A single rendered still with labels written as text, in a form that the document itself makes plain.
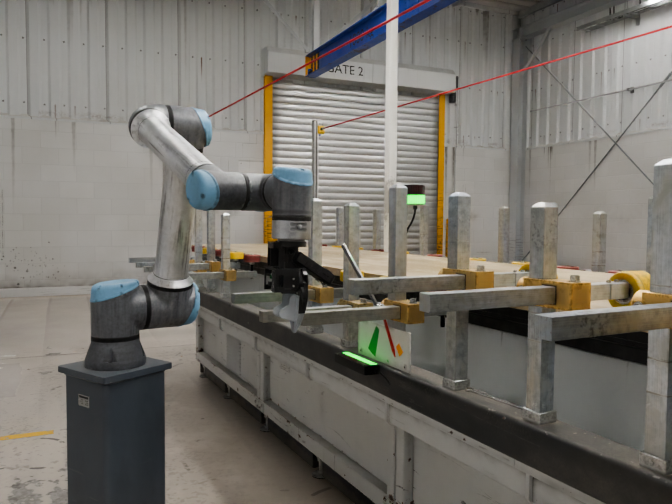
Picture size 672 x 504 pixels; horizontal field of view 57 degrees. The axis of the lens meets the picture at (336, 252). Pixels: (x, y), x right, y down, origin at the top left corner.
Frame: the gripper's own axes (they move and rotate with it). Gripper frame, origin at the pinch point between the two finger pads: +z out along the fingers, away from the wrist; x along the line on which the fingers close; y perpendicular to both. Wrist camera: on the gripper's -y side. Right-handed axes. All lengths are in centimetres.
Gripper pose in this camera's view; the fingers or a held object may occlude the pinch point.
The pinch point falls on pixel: (297, 326)
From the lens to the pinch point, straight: 144.5
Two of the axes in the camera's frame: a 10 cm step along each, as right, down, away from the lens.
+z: -0.3, 10.0, 0.4
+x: 4.5, 0.5, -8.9
